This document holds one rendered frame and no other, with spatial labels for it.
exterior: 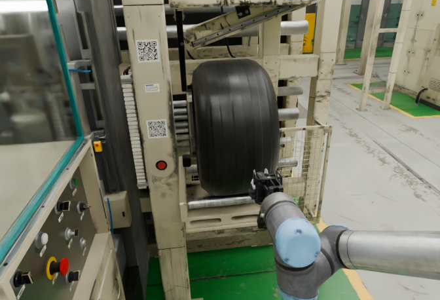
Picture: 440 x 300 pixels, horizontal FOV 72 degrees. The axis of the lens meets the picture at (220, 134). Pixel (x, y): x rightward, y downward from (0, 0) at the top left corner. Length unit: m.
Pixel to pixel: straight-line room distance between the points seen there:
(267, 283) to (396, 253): 1.53
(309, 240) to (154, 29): 0.80
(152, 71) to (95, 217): 0.56
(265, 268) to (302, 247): 1.59
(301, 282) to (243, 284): 1.43
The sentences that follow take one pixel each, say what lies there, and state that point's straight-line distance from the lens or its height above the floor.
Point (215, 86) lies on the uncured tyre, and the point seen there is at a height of 1.39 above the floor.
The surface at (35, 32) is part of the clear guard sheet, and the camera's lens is 0.86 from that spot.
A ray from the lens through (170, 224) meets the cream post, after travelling 1.42.
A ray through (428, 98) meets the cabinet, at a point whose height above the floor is 0.13.
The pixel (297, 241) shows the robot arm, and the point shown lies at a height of 1.22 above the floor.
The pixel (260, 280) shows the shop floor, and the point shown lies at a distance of 2.19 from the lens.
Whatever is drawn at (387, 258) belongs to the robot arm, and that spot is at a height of 1.19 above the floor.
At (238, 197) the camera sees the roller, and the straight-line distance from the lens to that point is 1.28.
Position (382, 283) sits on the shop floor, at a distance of 2.37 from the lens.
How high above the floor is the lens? 1.67
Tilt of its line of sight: 24 degrees down
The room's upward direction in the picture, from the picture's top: 2 degrees counter-clockwise
